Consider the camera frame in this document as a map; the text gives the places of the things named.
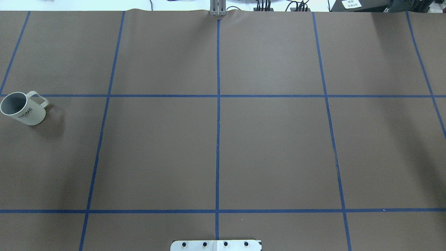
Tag white ceramic mug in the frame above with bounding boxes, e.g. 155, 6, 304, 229
1, 91, 49, 126

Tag aluminium frame post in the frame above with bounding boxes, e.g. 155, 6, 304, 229
210, 0, 227, 16

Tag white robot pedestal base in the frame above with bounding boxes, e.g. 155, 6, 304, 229
170, 239, 262, 251

